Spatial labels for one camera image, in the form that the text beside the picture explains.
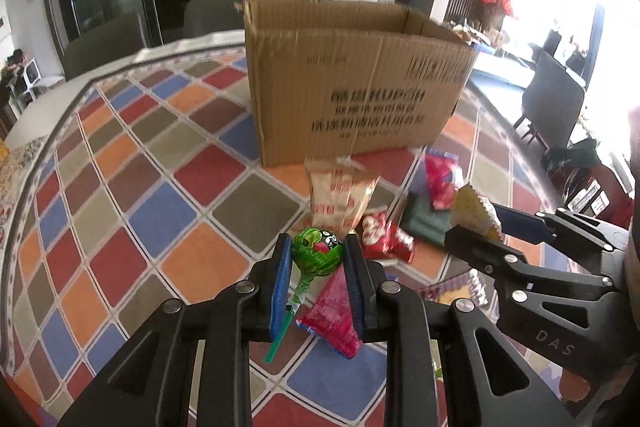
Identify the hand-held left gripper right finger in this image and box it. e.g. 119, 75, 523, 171
342, 234, 573, 427

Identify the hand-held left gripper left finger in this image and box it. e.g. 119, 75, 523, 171
57, 233, 294, 427

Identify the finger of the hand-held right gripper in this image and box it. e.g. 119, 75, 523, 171
444, 227, 621, 297
492, 203, 628, 258

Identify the pale yellow cracker packet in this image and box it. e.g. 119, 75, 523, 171
449, 183, 504, 241

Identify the red pink snack packet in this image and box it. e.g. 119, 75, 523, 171
295, 267, 363, 359

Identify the green lollipop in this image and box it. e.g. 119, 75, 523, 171
265, 227, 346, 364

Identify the red white candy packet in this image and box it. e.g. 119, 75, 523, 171
359, 212, 417, 264

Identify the dark green snack packet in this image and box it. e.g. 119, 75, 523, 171
400, 191, 457, 251

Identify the beige snack packet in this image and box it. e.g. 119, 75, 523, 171
304, 158, 382, 239

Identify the brown cardboard box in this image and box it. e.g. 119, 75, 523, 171
242, 0, 479, 168

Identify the person's right hand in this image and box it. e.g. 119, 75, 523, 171
561, 366, 602, 404

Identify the pink patterned snack packet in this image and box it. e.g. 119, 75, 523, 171
419, 271, 490, 306

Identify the dark wooden chair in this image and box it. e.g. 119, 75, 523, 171
565, 167, 637, 229

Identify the dark green patterned cloth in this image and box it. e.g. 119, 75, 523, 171
541, 138, 602, 181

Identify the grey dining chair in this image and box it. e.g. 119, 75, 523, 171
61, 11, 149, 81
181, 0, 314, 42
514, 51, 587, 148

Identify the colourful checkered tablecloth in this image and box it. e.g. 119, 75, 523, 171
0, 42, 566, 427

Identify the floral seat cushion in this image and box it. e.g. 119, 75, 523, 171
0, 139, 47, 235

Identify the white shoe rack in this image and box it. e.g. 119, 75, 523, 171
0, 48, 42, 108

